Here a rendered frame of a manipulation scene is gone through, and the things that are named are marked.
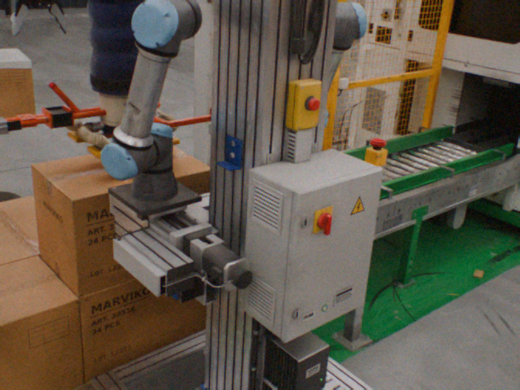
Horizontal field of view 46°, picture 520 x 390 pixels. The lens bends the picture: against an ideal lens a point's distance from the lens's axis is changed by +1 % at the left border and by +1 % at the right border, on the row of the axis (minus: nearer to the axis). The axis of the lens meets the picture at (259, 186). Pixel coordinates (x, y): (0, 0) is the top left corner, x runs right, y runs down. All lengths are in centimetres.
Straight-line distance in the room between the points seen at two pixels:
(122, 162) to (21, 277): 94
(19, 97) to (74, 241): 198
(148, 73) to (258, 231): 53
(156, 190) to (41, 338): 78
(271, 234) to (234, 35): 56
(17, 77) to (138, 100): 243
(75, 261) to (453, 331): 196
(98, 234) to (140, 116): 70
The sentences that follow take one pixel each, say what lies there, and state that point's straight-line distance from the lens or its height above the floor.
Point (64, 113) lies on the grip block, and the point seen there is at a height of 121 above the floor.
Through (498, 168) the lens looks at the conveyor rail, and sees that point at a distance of 403.
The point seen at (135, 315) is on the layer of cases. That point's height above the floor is 38.
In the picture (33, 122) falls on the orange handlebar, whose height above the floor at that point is 118.
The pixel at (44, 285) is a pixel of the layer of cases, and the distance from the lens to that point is 249.
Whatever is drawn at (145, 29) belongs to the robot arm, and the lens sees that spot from 162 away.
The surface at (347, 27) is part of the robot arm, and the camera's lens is 201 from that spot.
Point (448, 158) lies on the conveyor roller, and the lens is 413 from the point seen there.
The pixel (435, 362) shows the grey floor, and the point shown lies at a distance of 311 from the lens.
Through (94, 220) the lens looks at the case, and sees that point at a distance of 227.
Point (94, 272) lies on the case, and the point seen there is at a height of 63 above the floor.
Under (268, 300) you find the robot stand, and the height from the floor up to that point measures 86.
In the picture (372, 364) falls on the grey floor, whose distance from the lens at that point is 301.
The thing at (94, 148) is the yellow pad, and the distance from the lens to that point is 230.
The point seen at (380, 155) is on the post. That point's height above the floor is 98.
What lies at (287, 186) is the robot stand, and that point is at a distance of 158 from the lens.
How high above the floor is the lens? 184
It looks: 23 degrees down
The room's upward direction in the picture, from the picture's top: 3 degrees clockwise
